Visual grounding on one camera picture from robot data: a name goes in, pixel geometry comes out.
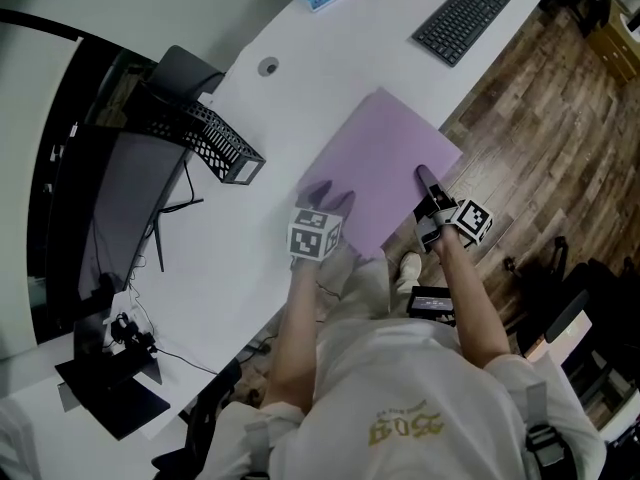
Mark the person's white shoe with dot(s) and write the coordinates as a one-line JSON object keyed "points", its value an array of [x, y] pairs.
{"points": [[410, 270]]}

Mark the black keyboard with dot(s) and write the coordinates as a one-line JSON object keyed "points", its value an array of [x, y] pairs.
{"points": [[462, 18]]}

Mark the black device with screen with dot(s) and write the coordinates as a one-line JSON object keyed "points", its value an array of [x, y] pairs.
{"points": [[431, 304]]}

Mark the large black curved monitor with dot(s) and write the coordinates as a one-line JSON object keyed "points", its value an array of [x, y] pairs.
{"points": [[115, 203]]}

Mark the black office chair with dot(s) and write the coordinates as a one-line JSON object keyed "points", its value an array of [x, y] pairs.
{"points": [[585, 328]]}

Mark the person's right forearm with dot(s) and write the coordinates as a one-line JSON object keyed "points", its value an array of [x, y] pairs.
{"points": [[472, 303]]}

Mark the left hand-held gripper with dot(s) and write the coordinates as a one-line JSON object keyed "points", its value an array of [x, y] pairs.
{"points": [[306, 240]]}

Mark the person's left forearm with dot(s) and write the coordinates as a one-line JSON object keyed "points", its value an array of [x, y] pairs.
{"points": [[295, 338]]}

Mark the person's white shirt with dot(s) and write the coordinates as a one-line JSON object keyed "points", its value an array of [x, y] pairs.
{"points": [[400, 408]]}

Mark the person's beige trousers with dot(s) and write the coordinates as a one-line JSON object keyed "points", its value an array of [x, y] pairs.
{"points": [[357, 288]]}

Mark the purple folder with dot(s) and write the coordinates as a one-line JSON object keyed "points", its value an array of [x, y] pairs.
{"points": [[380, 168]]}

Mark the black mesh file holder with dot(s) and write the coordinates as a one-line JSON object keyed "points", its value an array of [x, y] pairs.
{"points": [[210, 133]]}

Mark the black chair backrest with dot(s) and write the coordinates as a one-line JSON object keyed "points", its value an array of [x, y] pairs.
{"points": [[182, 73]]}

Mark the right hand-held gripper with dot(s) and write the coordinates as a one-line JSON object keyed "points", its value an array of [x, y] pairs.
{"points": [[472, 220]]}

